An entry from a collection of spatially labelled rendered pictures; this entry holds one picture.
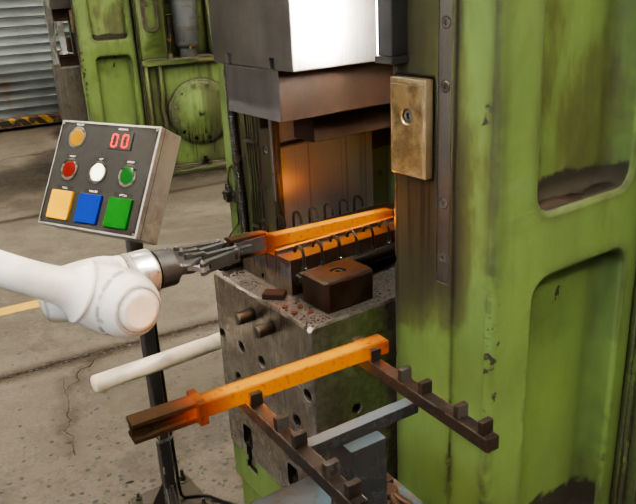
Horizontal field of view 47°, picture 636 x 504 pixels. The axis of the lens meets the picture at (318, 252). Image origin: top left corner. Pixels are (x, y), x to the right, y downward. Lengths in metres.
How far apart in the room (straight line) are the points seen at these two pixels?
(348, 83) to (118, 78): 4.88
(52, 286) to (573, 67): 0.95
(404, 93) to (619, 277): 0.59
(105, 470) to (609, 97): 1.96
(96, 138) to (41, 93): 7.38
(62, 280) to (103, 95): 5.13
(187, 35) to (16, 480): 4.23
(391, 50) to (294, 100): 0.23
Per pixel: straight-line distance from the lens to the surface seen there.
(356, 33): 1.41
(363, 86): 1.50
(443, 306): 1.35
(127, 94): 6.29
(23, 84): 9.29
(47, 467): 2.76
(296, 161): 1.74
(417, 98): 1.26
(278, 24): 1.36
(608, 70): 1.48
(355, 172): 1.86
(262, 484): 1.80
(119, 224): 1.82
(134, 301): 1.15
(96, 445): 2.80
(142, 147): 1.85
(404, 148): 1.30
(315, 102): 1.43
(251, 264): 1.62
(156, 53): 6.14
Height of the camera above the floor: 1.53
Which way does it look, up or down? 21 degrees down
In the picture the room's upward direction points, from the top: 3 degrees counter-clockwise
